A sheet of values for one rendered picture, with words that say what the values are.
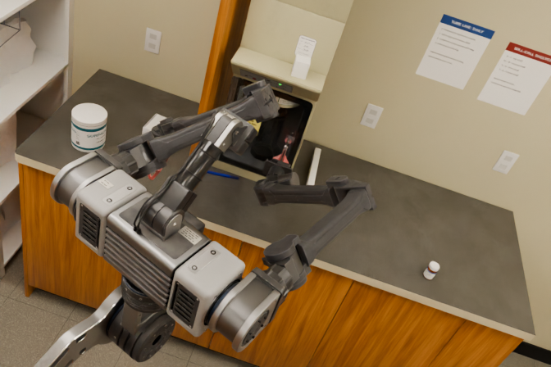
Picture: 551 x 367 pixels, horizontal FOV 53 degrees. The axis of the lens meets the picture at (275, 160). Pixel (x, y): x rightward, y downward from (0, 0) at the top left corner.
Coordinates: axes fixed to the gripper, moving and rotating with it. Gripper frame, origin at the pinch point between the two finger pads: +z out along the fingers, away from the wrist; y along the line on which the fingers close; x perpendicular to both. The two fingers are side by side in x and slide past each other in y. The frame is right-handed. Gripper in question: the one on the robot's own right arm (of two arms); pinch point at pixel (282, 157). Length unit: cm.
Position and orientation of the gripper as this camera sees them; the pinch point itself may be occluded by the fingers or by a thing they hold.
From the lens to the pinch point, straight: 212.4
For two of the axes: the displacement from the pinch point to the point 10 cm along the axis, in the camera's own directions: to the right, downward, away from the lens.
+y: -9.4, -3.4, 0.3
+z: 2.4, -5.9, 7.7
